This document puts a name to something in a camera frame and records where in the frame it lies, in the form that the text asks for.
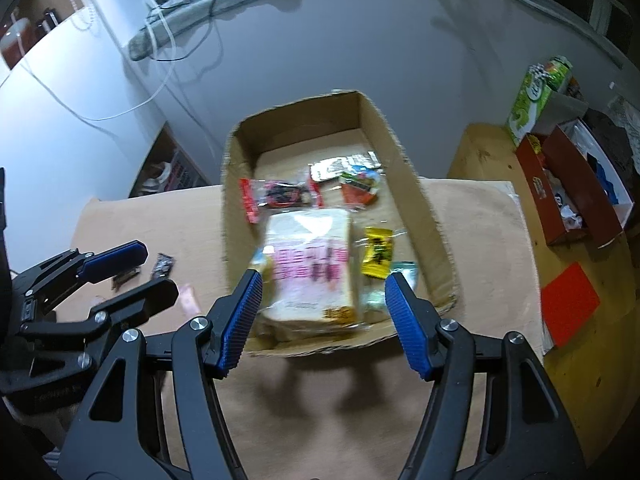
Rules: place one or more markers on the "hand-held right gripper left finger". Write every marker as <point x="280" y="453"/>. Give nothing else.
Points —
<point x="240" y="325"/>

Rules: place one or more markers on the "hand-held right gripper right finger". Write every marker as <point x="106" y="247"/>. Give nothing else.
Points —
<point x="407" y="330"/>

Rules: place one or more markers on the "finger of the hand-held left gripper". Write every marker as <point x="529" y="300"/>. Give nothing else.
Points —
<point x="140" y="302"/>
<point x="115" y="260"/>

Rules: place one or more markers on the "dark brown snack packet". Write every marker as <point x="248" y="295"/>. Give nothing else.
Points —
<point x="125" y="278"/>

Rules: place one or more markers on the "black candy packet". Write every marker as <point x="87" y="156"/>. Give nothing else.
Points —
<point x="162" y="266"/>

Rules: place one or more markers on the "teal candy packet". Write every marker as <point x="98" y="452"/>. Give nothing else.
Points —
<point x="405" y="267"/>

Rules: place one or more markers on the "yellow candy packet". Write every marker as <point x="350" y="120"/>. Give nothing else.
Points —
<point x="377" y="252"/>

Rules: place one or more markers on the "bagged sliced bread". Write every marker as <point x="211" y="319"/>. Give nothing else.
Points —
<point x="310" y="260"/>

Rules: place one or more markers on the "cardboard box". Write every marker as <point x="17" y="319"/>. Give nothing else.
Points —
<point x="420" y="210"/>

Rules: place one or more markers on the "clear red snack packet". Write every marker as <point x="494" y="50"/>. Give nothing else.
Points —
<point x="280" y="195"/>

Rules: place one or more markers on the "colourful snack packet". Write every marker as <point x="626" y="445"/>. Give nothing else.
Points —
<point x="360" y="187"/>

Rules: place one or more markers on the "silver snack packet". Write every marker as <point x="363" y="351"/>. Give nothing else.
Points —
<point x="330" y="167"/>

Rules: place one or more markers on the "pink candy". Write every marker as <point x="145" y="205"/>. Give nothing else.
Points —
<point x="189" y="300"/>

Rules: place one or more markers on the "low wooden shelf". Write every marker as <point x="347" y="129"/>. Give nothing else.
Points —
<point x="172" y="170"/>

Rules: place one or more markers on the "brown paper table cover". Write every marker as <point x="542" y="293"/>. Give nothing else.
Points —
<point x="320" y="400"/>

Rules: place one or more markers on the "red paper sheet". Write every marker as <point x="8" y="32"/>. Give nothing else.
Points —
<point x="570" y="305"/>

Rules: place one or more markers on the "dark red open box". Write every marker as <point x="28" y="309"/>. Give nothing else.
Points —
<point x="575" y="180"/>

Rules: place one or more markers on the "green drink carton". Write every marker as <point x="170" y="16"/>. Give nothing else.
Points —
<point x="530" y="105"/>

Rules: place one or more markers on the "grey stone windowsill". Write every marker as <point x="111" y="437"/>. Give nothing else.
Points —
<point x="200" y="7"/>

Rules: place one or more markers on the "black cloth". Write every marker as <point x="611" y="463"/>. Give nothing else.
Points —
<point x="607" y="132"/>

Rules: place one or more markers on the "lace cloth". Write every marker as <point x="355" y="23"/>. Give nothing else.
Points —
<point x="627" y="115"/>

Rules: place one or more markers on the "window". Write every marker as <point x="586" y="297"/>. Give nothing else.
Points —
<point x="600" y="5"/>

